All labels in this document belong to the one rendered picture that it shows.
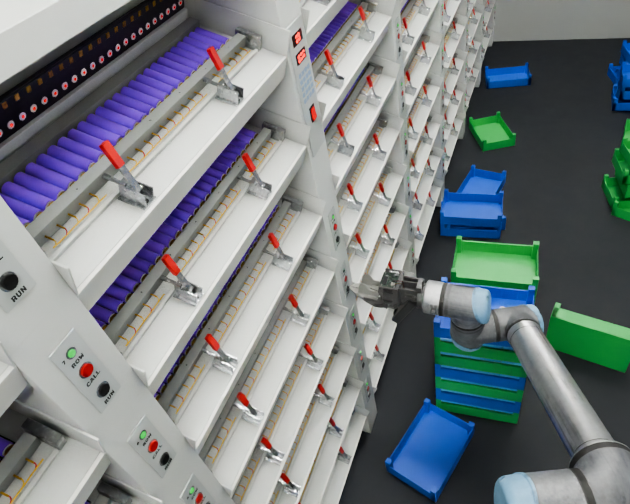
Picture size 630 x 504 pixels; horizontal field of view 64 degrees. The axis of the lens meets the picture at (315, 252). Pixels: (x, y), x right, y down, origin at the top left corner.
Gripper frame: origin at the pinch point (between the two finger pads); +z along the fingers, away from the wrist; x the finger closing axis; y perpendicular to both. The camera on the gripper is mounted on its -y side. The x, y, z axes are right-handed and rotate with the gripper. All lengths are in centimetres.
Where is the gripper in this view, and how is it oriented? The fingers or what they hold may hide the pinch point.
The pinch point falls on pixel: (355, 289)
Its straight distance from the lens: 146.1
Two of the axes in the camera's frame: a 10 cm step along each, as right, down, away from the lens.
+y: -1.8, -7.1, -6.8
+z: -9.2, -1.3, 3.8
